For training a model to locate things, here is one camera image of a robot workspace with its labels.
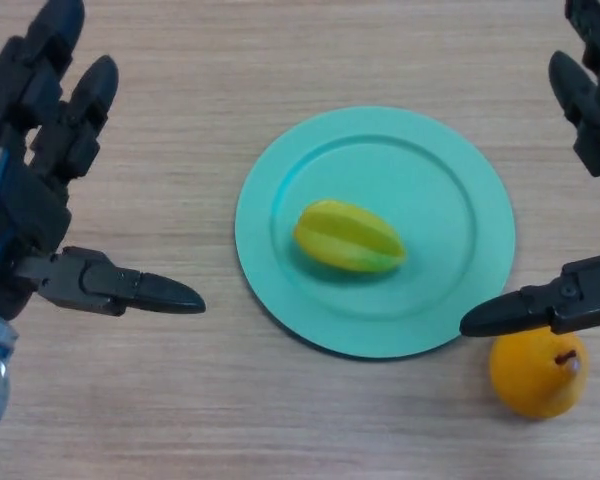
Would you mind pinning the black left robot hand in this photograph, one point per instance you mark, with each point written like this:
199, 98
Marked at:
30, 190

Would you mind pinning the yellow green starfruit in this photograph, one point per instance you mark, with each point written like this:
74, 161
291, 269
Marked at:
350, 240

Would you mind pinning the green round plate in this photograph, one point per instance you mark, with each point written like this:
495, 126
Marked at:
440, 210

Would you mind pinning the orange pear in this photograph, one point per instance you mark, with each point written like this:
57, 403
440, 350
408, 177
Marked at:
530, 380

